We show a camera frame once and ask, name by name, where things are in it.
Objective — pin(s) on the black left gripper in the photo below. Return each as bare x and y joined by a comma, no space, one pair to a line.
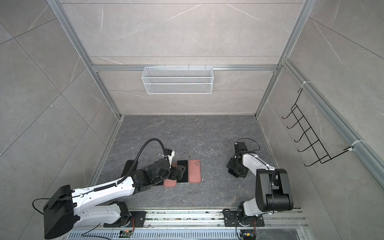
176,176

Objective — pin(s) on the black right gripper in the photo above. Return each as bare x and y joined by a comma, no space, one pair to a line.
231,164

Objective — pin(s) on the black phone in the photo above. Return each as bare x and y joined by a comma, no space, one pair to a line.
183,175

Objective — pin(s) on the pink phone case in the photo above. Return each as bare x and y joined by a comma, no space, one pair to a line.
170,184

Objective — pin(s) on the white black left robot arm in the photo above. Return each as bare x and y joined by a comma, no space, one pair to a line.
70,208

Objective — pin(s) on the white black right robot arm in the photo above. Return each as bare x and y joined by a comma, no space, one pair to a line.
272,188

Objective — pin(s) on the black pad left side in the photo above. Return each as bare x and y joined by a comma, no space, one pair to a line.
130,167

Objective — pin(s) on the small circuit board right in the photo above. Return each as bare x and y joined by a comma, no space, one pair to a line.
247,235

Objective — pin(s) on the small circuit board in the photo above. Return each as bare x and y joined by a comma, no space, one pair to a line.
126,234
247,235

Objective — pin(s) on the small circuit board left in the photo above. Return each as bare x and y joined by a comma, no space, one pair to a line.
126,234

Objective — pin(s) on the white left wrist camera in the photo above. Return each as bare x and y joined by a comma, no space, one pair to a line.
168,155

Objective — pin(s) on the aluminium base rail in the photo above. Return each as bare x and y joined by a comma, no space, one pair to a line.
200,224

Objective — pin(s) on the black wire hook rack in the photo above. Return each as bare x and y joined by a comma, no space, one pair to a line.
314,142

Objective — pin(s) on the white wire mesh basket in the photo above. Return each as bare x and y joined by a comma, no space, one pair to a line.
178,80

